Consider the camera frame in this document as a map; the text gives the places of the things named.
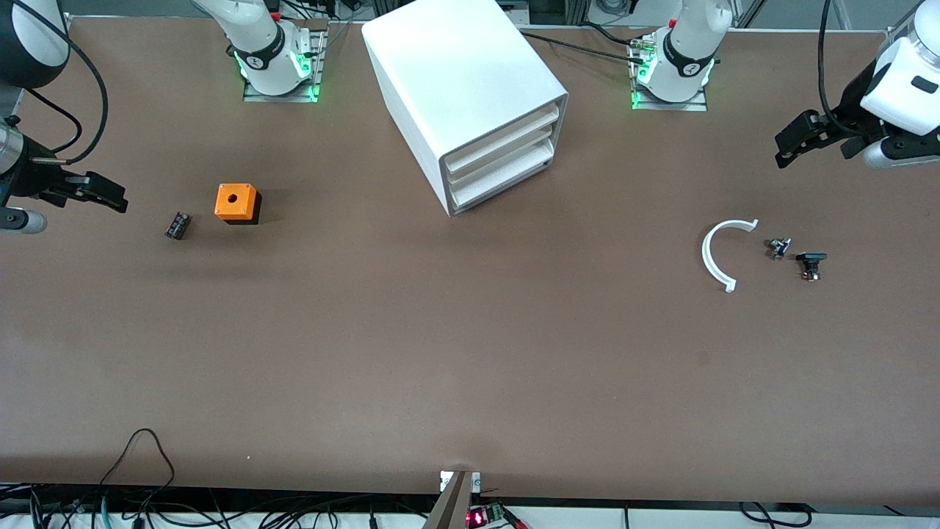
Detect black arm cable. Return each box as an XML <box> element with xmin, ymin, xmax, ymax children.
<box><xmin>11</xmin><ymin>0</ymin><xmax>109</xmax><ymax>166</ymax></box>
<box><xmin>817</xmin><ymin>0</ymin><xmax>861</xmax><ymax>137</ymax></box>

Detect black curled cable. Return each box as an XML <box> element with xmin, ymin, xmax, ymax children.
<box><xmin>737</xmin><ymin>501</ymin><xmax>813</xmax><ymax>529</ymax></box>

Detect tangled cable bundle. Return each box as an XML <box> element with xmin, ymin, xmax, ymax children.
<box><xmin>0</xmin><ymin>481</ymin><xmax>441</xmax><ymax>529</ymax></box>

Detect circuit board with red light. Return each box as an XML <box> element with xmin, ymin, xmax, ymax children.
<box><xmin>466</xmin><ymin>503</ymin><xmax>527</xmax><ymax>529</ymax></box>

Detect white curved plastic bracket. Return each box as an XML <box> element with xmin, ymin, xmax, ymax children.
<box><xmin>701</xmin><ymin>218</ymin><xmax>760</xmax><ymax>294</ymax></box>

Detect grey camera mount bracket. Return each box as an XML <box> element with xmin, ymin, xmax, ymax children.
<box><xmin>422</xmin><ymin>470</ymin><xmax>482</xmax><ymax>529</ymax></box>

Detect black cable across table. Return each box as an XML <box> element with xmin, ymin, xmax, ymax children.
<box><xmin>520</xmin><ymin>29</ymin><xmax>651</xmax><ymax>67</ymax></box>

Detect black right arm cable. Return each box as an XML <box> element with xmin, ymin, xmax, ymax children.
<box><xmin>11</xmin><ymin>0</ymin><xmax>109</xmax><ymax>166</ymax></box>

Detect black looped cable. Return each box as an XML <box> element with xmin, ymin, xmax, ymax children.
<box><xmin>98</xmin><ymin>428</ymin><xmax>176</xmax><ymax>490</ymax></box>

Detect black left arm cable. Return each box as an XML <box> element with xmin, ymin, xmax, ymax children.
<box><xmin>817</xmin><ymin>0</ymin><xmax>861</xmax><ymax>137</ymax></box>

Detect orange button enclosure box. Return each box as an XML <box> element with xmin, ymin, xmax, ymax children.
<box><xmin>214</xmin><ymin>184</ymin><xmax>262</xmax><ymax>226</ymax></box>

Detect aluminium corner bracket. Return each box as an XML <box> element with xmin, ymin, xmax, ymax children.
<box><xmin>884</xmin><ymin>7</ymin><xmax>917</xmax><ymax>39</ymax></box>

